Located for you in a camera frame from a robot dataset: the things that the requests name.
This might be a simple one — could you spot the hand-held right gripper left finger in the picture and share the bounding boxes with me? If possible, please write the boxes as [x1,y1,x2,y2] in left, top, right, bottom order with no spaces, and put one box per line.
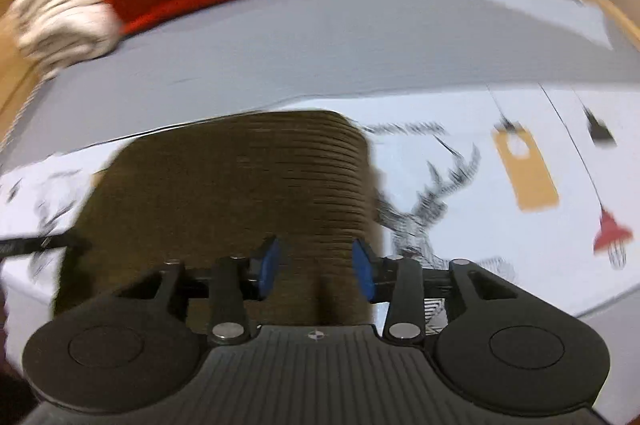
[117,235,282,347]

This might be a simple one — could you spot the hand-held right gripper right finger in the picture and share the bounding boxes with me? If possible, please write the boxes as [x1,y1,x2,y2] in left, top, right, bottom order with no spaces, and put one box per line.
[350,239,519,346]

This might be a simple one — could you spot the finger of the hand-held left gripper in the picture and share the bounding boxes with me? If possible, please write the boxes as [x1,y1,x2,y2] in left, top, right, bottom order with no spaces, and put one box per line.
[0,231,92,260]

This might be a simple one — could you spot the olive corduroy pants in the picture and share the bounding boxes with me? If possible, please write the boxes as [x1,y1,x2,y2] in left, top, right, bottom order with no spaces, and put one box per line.
[52,109,387,327]

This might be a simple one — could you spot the white printed blanket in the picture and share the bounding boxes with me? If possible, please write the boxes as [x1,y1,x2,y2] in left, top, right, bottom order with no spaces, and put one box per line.
[0,84,640,425]

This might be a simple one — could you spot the cream striped folded cloth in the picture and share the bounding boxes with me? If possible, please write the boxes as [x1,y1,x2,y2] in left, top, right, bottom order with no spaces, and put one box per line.
[10,0,125,80]

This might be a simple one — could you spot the grey bed sheet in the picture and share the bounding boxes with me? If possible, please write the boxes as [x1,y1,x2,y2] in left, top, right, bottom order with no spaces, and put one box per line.
[0,0,640,168]

